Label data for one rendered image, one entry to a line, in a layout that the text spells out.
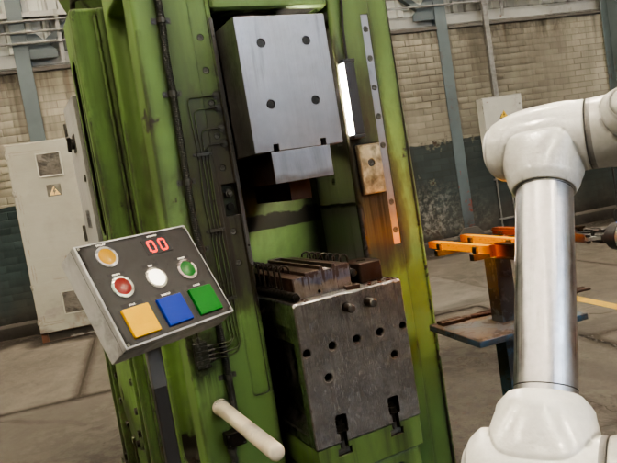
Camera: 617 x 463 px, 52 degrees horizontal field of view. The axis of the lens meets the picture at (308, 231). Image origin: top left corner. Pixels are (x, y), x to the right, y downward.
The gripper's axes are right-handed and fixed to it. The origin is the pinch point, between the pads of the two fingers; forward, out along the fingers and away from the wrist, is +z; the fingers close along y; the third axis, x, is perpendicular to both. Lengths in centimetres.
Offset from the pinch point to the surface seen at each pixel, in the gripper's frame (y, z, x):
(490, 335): -26.1, 9.1, -26.7
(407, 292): -32, 49, -17
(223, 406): -105, 33, -35
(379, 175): -37, 47, 25
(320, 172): -63, 31, 30
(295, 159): -71, 30, 35
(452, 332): -31.5, 22.0, -26.7
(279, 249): -67, 79, 4
